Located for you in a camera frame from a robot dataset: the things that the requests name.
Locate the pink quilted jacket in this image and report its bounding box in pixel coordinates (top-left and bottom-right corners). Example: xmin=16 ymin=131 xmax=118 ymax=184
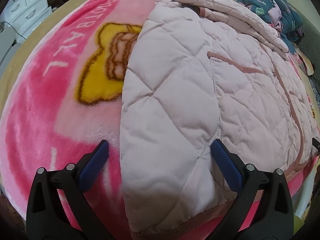
xmin=120 ymin=0 xmax=319 ymax=239

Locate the grey quilted headboard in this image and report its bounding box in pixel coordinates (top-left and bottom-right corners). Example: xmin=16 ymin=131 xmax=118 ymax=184
xmin=298 ymin=15 xmax=319 ymax=68

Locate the pink cartoon fleece blanket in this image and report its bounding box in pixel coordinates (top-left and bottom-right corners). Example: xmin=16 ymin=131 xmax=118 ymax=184
xmin=1 ymin=0 xmax=319 ymax=239

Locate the blue flamingo print quilt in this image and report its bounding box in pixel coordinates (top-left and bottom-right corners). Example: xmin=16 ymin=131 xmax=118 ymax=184
xmin=236 ymin=0 xmax=304 ymax=42

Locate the white drawer cabinet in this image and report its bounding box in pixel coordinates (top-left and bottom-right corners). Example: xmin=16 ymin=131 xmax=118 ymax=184
xmin=1 ymin=0 xmax=52 ymax=43

